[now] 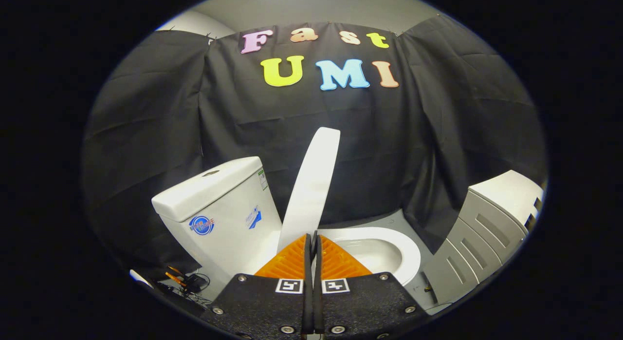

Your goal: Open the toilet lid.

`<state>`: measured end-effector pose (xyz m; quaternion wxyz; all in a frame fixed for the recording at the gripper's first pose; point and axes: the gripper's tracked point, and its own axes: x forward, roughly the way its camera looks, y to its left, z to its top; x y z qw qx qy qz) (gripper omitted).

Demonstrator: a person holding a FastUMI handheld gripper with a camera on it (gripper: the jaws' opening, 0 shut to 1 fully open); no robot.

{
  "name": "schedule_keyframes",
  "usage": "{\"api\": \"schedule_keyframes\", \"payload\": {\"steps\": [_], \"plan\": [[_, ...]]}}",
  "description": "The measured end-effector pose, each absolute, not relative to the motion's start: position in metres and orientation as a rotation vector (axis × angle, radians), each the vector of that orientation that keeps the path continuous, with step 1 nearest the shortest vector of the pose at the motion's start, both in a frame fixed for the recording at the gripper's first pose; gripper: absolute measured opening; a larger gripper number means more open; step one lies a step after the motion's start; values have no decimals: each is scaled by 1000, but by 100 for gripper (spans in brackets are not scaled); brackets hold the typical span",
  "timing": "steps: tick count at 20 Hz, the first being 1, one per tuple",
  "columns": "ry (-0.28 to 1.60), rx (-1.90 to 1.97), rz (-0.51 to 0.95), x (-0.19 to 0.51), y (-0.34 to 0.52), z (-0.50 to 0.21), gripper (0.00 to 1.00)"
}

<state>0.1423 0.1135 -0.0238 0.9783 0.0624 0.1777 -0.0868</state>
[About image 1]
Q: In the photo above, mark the grey louvred cabinet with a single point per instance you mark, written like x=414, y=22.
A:
x=486, y=233

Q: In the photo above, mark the small white device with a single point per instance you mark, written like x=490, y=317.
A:
x=140, y=277

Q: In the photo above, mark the white toilet tank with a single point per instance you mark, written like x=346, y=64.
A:
x=219, y=218

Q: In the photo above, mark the black backdrop cloth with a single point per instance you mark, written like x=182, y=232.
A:
x=365, y=145

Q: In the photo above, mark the white toilet lid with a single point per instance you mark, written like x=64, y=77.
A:
x=311, y=189

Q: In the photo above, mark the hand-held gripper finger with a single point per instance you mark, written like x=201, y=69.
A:
x=317, y=291
x=308, y=291

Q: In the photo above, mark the orange and black tool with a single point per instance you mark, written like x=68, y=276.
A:
x=180, y=277

